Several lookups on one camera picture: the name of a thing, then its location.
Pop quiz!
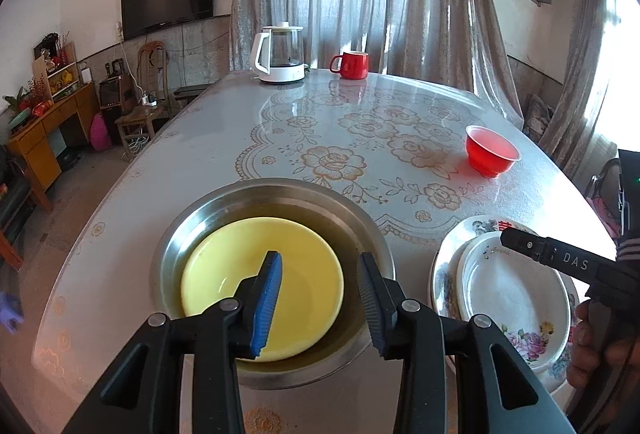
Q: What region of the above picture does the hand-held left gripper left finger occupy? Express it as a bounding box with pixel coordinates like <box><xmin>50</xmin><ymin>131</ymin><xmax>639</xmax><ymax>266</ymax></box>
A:
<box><xmin>62</xmin><ymin>250</ymin><xmax>283</xmax><ymax>434</ymax></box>

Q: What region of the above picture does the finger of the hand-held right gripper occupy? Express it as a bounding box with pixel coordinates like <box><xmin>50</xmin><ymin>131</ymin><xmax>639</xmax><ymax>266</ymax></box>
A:
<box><xmin>500</xmin><ymin>226</ymin><xmax>551</xmax><ymax>267</ymax></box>

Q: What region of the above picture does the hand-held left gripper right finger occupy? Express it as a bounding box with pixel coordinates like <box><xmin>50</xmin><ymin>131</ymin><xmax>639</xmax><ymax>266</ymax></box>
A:
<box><xmin>356</xmin><ymin>252</ymin><xmax>576</xmax><ymax>434</ymax></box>

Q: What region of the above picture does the yellow bowl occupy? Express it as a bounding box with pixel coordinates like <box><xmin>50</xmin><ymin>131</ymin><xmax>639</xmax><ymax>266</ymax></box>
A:
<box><xmin>180</xmin><ymin>216</ymin><xmax>345</xmax><ymax>362</ymax></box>

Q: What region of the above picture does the white floral plate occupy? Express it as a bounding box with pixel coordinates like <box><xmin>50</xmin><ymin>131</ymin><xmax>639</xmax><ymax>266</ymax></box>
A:
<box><xmin>456</xmin><ymin>231</ymin><xmax>572</xmax><ymax>369</ymax></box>

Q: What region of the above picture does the stainless steel basin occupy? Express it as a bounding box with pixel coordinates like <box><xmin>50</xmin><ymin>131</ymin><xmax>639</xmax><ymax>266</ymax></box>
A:
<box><xmin>149</xmin><ymin>178</ymin><xmax>397</xmax><ymax>390</ymax></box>

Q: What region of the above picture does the person's right hand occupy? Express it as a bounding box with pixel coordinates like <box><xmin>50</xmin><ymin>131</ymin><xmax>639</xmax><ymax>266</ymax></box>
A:
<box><xmin>565</xmin><ymin>301</ymin><xmax>623</xmax><ymax>387</ymax></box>

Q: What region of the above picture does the red bowl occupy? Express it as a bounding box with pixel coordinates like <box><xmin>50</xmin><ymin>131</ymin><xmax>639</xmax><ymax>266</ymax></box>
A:
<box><xmin>465</xmin><ymin>124</ymin><xmax>522</xmax><ymax>179</ymax></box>

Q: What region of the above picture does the grey side curtain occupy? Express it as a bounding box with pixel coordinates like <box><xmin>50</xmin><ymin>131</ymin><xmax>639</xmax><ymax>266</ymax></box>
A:
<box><xmin>537</xmin><ymin>0</ymin><xmax>626</xmax><ymax>175</ymax></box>

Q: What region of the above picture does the dark wooden bench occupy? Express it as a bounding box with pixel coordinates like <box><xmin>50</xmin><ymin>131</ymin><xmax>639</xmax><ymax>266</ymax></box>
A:
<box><xmin>175</xmin><ymin>83</ymin><xmax>215</xmax><ymax>107</ymax></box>

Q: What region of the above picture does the wooden chair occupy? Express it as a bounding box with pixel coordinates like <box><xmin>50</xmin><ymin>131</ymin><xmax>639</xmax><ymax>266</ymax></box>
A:
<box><xmin>116</xmin><ymin>41</ymin><xmax>173</xmax><ymax>160</ymax></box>

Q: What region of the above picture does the white glass electric kettle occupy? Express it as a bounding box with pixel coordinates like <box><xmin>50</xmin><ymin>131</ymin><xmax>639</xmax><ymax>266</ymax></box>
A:
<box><xmin>250</xmin><ymin>21</ymin><xmax>308</xmax><ymax>86</ymax></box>

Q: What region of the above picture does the pink bag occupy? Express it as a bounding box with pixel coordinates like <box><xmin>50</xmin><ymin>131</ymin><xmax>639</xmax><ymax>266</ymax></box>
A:
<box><xmin>90</xmin><ymin>111</ymin><xmax>113</xmax><ymax>152</ymax></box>

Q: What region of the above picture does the red mug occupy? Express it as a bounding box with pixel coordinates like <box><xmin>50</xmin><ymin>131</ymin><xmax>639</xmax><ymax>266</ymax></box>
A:
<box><xmin>329</xmin><ymin>50</ymin><xmax>370</xmax><ymax>80</ymax></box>

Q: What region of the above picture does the purple cloth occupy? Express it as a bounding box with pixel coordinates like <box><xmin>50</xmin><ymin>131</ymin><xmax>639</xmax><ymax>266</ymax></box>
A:
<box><xmin>0</xmin><ymin>292</ymin><xmax>25</xmax><ymax>334</ymax></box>

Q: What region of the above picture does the black armchair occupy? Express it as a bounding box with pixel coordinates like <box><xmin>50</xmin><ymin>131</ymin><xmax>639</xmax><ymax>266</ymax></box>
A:
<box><xmin>0</xmin><ymin>149</ymin><xmax>31</xmax><ymax>270</ymax></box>

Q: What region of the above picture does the wooden desk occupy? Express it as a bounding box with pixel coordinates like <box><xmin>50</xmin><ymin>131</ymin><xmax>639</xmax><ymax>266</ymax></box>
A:
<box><xmin>4</xmin><ymin>81</ymin><xmax>98</xmax><ymax>212</ymax></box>

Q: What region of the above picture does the wooden shelf unit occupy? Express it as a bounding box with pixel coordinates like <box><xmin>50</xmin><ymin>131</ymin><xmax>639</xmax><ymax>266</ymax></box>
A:
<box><xmin>32</xmin><ymin>32</ymin><xmax>81</xmax><ymax>102</ymax></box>

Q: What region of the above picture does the green potted plant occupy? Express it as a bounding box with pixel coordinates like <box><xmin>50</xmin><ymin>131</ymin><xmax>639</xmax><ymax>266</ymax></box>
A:
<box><xmin>2</xmin><ymin>86</ymin><xmax>33</xmax><ymax>115</ymax></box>

